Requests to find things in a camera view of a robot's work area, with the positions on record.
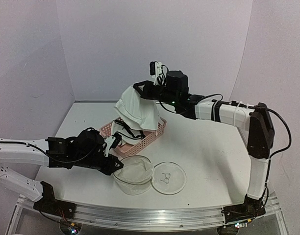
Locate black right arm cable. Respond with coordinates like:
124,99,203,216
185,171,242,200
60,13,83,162
159,94,293,160

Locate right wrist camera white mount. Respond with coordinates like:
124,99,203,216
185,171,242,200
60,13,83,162
150,61,169,86

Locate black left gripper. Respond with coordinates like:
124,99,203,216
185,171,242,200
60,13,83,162
74,153,124,177

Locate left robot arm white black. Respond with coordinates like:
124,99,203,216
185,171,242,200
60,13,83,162
0,128,124,214

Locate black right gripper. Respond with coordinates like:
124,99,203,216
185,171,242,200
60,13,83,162
133,81,177,107

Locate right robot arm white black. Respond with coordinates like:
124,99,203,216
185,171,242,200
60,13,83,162
133,70,275,217

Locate aluminium front rail frame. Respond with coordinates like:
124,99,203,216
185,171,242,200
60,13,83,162
6,195,289,235

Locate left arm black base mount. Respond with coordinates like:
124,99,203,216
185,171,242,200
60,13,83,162
33,181,76,219

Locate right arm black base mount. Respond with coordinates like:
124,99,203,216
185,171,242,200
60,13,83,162
221,195,266,224

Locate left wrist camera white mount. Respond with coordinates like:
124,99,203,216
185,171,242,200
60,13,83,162
104,132,122,157

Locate pink plastic basket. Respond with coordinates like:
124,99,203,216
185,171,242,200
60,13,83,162
114,117,167,158

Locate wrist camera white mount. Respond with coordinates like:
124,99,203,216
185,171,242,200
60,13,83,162
104,132,122,157
150,61,169,86

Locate white bra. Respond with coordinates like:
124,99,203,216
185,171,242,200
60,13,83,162
111,86,163,145

